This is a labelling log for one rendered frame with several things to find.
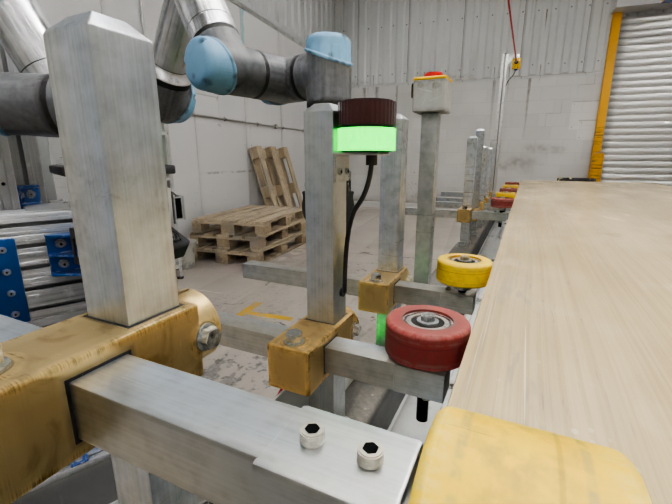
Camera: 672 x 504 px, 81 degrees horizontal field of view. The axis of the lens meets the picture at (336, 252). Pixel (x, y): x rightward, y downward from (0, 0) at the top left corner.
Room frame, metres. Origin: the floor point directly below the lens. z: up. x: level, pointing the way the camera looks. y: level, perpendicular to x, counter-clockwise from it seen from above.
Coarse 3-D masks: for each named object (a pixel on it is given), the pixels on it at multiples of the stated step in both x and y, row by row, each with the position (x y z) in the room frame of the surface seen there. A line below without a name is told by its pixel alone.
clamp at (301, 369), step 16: (304, 320) 0.43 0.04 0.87; (352, 320) 0.45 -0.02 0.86; (304, 336) 0.39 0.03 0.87; (320, 336) 0.39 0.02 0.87; (336, 336) 0.41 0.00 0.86; (352, 336) 0.45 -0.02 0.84; (272, 352) 0.37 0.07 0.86; (288, 352) 0.36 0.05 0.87; (304, 352) 0.35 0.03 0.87; (320, 352) 0.37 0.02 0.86; (272, 368) 0.37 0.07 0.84; (288, 368) 0.36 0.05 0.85; (304, 368) 0.35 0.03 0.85; (320, 368) 0.37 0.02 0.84; (272, 384) 0.37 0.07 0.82; (288, 384) 0.36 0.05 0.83; (304, 384) 0.35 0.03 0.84
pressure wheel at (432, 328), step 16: (400, 320) 0.35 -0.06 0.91; (416, 320) 0.36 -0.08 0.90; (432, 320) 0.34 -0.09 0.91; (448, 320) 0.35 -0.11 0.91; (464, 320) 0.35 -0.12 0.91; (400, 336) 0.32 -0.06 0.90; (416, 336) 0.32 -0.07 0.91; (432, 336) 0.31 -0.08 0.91; (448, 336) 0.31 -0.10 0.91; (464, 336) 0.32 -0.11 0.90; (400, 352) 0.32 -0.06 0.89; (416, 352) 0.31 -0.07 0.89; (432, 352) 0.31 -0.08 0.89; (448, 352) 0.31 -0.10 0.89; (416, 368) 0.31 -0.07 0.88; (432, 368) 0.31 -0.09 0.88; (448, 368) 0.31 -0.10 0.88; (416, 416) 0.35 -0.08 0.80
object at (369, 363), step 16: (224, 320) 0.45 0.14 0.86; (240, 320) 0.45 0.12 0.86; (256, 320) 0.45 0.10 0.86; (224, 336) 0.44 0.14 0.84; (240, 336) 0.43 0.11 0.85; (256, 336) 0.42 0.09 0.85; (272, 336) 0.41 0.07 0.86; (256, 352) 0.42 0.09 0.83; (336, 352) 0.38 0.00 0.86; (352, 352) 0.37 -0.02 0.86; (368, 352) 0.37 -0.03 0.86; (384, 352) 0.37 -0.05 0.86; (336, 368) 0.38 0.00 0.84; (352, 368) 0.37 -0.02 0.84; (368, 368) 0.36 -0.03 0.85; (384, 368) 0.35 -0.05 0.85; (400, 368) 0.34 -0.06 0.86; (384, 384) 0.35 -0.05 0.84; (400, 384) 0.34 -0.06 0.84; (416, 384) 0.34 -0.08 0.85; (432, 384) 0.33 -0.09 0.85; (448, 384) 0.35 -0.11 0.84; (432, 400) 0.33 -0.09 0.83
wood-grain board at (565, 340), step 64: (576, 192) 1.77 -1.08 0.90; (640, 192) 1.77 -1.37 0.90; (512, 256) 0.62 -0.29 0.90; (576, 256) 0.62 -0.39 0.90; (640, 256) 0.62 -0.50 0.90; (512, 320) 0.36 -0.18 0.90; (576, 320) 0.36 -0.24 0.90; (640, 320) 0.36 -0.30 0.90; (512, 384) 0.25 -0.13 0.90; (576, 384) 0.25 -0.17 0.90; (640, 384) 0.25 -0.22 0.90; (640, 448) 0.19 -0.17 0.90
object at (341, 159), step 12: (336, 156) 0.42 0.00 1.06; (348, 156) 0.45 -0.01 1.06; (372, 156) 0.41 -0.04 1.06; (336, 168) 0.42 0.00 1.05; (348, 168) 0.44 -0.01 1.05; (372, 168) 0.42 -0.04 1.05; (336, 180) 0.42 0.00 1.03; (348, 180) 0.45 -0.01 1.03; (360, 204) 0.42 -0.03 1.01; (348, 228) 0.43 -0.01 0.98; (348, 240) 0.43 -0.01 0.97
